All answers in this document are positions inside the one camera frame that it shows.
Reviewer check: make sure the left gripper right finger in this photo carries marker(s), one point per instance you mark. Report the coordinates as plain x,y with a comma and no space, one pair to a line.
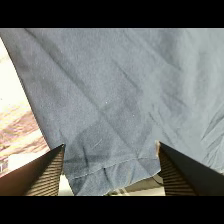
190,175

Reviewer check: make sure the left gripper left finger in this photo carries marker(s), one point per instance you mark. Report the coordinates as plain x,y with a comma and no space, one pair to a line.
36,175

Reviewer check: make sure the blue garment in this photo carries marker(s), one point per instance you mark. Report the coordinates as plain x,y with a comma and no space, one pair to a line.
126,100

